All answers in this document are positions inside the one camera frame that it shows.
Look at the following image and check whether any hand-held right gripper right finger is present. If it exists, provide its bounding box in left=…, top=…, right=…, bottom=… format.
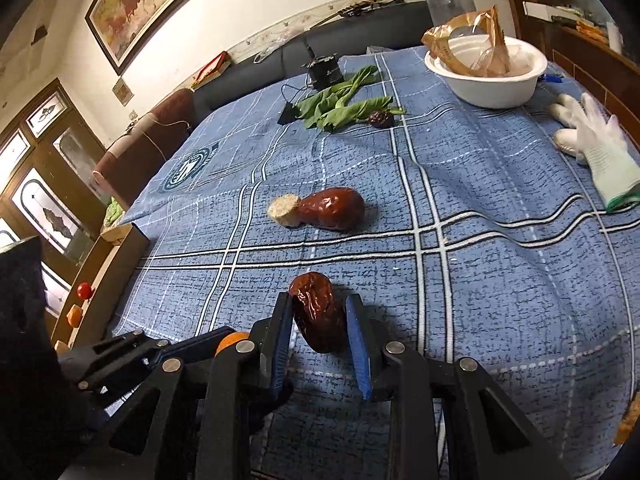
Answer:
left=345, top=292, right=571, bottom=480

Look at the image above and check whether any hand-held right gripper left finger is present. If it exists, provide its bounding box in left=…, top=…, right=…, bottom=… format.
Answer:
left=62, top=291, right=296, bottom=480

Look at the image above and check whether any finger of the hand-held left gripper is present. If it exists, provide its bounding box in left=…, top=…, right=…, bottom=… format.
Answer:
left=57, top=326, right=236, bottom=411

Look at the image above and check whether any large red date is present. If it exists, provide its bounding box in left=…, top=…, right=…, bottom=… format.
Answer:
left=298, top=187, right=366, bottom=232
left=289, top=271, right=348, bottom=355

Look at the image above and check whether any cardboard box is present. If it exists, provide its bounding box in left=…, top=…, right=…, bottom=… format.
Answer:
left=50, top=222, right=151, bottom=351

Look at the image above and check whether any small corn cob piece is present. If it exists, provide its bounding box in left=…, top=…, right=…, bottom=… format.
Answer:
left=267, top=194, right=302, bottom=228

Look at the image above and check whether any blue plaid blanket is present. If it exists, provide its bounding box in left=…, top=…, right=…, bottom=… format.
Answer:
left=107, top=45, right=640, bottom=480

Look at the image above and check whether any green cloth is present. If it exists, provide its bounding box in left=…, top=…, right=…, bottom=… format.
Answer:
left=102, top=196, right=126, bottom=228

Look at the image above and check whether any wooden glass-door cabinet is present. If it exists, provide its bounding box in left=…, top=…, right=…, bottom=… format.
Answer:
left=0, top=77, right=108, bottom=321

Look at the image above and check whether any brown armchair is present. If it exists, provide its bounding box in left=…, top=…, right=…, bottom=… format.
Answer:
left=92, top=89, right=196, bottom=208

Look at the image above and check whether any green leafy vegetable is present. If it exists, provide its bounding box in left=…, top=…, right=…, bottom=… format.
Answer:
left=295, top=65, right=407, bottom=133

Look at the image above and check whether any red flat box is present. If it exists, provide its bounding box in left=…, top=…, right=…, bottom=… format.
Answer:
left=192, top=51, right=232, bottom=86

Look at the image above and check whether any dark sofa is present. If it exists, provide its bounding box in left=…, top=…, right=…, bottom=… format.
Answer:
left=192, top=0, right=436, bottom=121

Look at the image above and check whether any black electronic device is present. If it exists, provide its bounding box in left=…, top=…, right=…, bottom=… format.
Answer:
left=302, top=55, right=343, bottom=88

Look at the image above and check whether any orange-brown object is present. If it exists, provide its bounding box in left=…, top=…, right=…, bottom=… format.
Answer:
left=614, top=392, right=640, bottom=446

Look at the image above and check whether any white bowl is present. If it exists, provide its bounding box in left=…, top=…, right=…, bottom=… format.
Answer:
left=424, top=35, right=547, bottom=108

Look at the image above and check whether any white work glove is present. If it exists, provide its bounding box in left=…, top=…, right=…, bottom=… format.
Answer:
left=549, top=92, right=640, bottom=212

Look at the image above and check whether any brown plastic bag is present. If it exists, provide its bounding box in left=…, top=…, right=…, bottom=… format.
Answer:
left=421, top=5, right=511, bottom=77

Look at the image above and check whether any clear plastic container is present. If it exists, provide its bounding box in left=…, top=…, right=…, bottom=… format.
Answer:
left=422, top=0, right=476, bottom=28

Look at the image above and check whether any wooden sideboard cabinet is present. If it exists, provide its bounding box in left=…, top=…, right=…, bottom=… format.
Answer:
left=497, top=0, right=640, bottom=111

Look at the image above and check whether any white flat box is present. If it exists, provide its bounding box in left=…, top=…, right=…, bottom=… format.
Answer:
left=522, top=1, right=576, bottom=23

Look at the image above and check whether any white cup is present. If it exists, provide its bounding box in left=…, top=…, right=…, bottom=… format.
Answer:
left=606, top=20, right=624, bottom=55

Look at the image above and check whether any small wall poster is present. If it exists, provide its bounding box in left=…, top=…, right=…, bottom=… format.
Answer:
left=112, top=77, right=134, bottom=106

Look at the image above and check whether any framed wall painting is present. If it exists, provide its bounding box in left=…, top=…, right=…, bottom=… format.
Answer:
left=85, top=0, right=251, bottom=76

